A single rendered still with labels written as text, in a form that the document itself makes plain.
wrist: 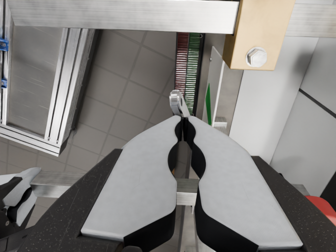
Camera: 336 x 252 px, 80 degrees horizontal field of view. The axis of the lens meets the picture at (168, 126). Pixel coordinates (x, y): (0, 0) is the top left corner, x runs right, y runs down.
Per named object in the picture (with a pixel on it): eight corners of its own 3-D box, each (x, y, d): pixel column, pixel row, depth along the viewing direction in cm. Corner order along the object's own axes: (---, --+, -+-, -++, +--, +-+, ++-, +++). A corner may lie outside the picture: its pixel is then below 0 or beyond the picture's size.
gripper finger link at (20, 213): (14, 167, 36) (-31, 213, 28) (46, 169, 36) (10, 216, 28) (20, 180, 38) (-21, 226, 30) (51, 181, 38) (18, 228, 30)
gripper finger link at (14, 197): (7, 154, 35) (-43, 198, 27) (41, 156, 35) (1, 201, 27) (14, 167, 36) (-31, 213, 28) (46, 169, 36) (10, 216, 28)
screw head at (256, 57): (243, 66, 22) (246, 69, 21) (247, 46, 21) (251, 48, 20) (262, 67, 22) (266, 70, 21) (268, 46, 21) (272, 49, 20)
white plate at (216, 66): (195, 160, 48) (198, 195, 40) (210, 45, 35) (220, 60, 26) (197, 161, 48) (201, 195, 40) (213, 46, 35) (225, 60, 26)
